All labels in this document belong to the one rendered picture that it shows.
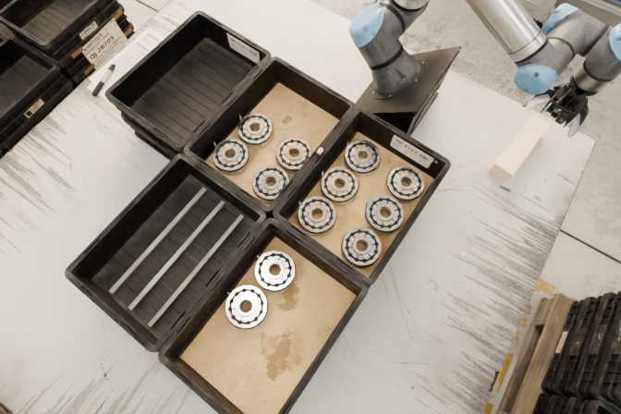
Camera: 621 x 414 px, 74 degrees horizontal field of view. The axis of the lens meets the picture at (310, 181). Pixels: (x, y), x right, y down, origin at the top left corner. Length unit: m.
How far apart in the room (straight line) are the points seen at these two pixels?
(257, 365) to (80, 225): 0.69
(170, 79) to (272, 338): 0.84
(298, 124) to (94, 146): 0.68
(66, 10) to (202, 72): 1.03
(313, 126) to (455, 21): 1.73
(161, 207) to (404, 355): 0.77
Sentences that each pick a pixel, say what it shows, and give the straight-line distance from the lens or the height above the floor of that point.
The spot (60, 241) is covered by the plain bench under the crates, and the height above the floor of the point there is 0.70.
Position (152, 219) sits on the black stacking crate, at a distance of 1.20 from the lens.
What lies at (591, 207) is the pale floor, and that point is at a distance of 2.46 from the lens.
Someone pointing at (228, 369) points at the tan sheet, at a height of 0.83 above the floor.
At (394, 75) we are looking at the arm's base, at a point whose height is 0.90.
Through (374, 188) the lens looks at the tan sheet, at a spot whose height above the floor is 0.83.
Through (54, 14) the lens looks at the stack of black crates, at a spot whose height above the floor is 0.49.
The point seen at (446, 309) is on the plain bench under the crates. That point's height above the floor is 0.70.
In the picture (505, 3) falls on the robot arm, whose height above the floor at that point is 1.29.
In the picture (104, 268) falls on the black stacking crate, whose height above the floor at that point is 0.83.
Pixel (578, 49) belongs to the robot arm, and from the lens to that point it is 1.10.
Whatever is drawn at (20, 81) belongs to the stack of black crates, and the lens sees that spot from 2.28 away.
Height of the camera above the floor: 1.90
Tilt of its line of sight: 66 degrees down
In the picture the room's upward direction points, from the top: 1 degrees clockwise
